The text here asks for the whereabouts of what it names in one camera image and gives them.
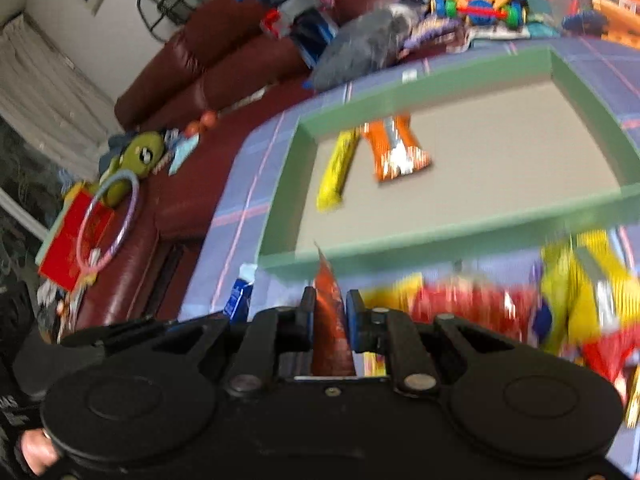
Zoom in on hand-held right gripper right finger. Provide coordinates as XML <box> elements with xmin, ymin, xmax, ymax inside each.
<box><xmin>346</xmin><ymin>290</ymin><xmax>517</xmax><ymax>397</ymax></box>

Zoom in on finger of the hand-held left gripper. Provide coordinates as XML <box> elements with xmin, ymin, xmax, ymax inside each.
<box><xmin>59</xmin><ymin>315</ymin><xmax>172</xmax><ymax>350</ymax></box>

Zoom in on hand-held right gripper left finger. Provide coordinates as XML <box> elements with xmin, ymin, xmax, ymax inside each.
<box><xmin>150</xmin><ymin>286</ymin><xmax>318</xmax><ymax>399</ymax></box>

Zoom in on red orange snack packet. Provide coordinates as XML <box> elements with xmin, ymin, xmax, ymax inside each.
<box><xmin>312</xmin><ymin>242</ymin><xmax>357</xmax><ymax>377</ymax></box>

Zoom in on yellow snack bar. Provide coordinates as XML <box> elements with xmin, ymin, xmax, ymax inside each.
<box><xmin>315</xmin><ymin>129</ymin><xmax>361</xmax><ymax>213</ymax></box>

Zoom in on pile of colourful snack packets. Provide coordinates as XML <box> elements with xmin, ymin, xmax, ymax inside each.
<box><xmin>360</xmin><ymin>229</ymin><xmax>640</xmax><ymax>431</ymax></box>

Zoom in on green cardboard box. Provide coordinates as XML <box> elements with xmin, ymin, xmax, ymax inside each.
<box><xmin>256</xmin><ymin>45</ymin><xmax>640</xmax><ymax>279</ymax></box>

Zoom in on person's left hand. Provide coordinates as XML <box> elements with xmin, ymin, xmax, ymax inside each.
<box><xmin>16</xmin><ymin>427</ymin><xmax>60</xmax><ymax>477</ymax></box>

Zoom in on blue white snack packet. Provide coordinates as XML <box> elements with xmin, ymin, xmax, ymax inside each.
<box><xmin>223</xmin><ymin>264</ymin><xmax>257</xmax><ymax>324</ymax></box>

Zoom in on red flat box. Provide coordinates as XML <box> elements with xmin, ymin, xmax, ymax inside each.
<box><xmin>36</xmin><ymin>191</ymin><xmax>117</xmax><ymax>292</ymax></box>

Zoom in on purple checked blanket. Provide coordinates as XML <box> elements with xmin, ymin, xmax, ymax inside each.
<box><xmin>177</xmin><ymin>35</ymin><xmax>640</xmax><ymax>478</ymax></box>

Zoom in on green plush toy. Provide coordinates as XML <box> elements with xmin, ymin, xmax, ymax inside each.
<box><xmin>98</xmin><ymin>131</ymin><xmax>167</xmax><ymax>207</ymax></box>

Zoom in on light blue card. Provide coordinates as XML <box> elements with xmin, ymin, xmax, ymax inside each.
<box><xmin>167</xmin><ymin>134</ymin><xmax>201</xmax><ymax>177</ymax></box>

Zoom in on orange wooden beads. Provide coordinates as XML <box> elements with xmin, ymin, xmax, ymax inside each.
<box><xmin>184</xmin><ymin>111</ymin><xmax>219</xmax><ymax>137</ymax></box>

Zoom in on white curtain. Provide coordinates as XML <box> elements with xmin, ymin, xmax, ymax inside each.
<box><xmin>0</xmin><ymin>14</ymin><xmax>122</xmax><ymax>182</ymax></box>

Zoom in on dark red leather sofa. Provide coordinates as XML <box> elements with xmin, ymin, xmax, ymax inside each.
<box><xmin>72</xmin><ymin>0</ymin><xmax>431</xmax><ymax>333</ymax></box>

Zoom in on grey plastic bag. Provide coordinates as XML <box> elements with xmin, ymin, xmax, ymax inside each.
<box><xmin>311</xmin><ymin>4</ymin><xmax>417</xmax><ymax>92</ymax></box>

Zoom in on purple patterned packet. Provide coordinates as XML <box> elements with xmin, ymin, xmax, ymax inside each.
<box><xmin>403</xmin><ymin>14</ymin><xmax>472</xmax><ymax>55</ymax></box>

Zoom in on red orange plastic toy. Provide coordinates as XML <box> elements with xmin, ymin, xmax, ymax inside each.
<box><xmin>561</xmin><ymin>0</ymin><xmax>640</xmax><ymax>50</ymax></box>

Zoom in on black wire rack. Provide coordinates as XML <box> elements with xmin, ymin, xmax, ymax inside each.
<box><xmin>136</xmin><ymin>0</ymin><xmax>209</xmax><ymax>42</ymax></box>

